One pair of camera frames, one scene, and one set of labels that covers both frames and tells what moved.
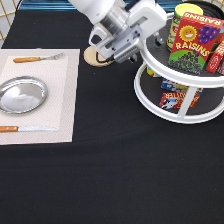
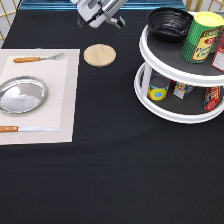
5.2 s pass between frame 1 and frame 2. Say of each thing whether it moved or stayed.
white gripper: moved
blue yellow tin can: moved
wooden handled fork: stayed
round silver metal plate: stayed
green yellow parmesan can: moved
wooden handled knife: stayed
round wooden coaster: stayed
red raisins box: moved
